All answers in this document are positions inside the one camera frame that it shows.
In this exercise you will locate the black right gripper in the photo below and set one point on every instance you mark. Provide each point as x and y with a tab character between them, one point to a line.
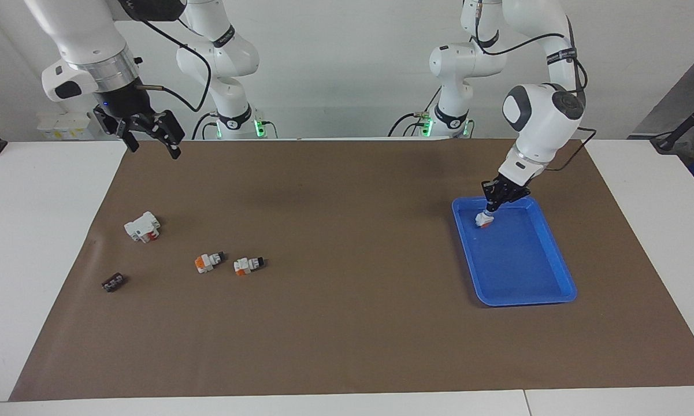
130	112

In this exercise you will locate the selector switch pale contact block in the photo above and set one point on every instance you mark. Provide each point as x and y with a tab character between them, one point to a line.
247	265

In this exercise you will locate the selector switch orange contact block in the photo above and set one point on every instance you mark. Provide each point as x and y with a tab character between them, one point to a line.
208	263

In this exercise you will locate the white circuit breaker red lever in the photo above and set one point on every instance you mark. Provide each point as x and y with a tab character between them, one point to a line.
141	226

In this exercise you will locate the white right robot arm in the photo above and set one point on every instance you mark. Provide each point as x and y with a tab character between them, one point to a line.
86	34

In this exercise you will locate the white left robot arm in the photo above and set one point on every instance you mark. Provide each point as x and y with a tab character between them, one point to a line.
546	115

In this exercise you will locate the brown paper table mat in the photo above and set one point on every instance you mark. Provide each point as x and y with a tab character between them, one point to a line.
346	323

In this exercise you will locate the blue plastic tray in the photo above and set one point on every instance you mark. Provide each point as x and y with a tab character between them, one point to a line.
520	266

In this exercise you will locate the black stand with pole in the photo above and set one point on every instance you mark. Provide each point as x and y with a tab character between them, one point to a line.
670	141

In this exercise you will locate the selector switch green contact block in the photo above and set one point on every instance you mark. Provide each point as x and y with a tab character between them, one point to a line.
484	220

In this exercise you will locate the stack of white boxes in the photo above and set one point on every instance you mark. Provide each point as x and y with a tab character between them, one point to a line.
63	124

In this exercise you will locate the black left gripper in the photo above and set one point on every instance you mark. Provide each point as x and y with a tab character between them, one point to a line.
508	189

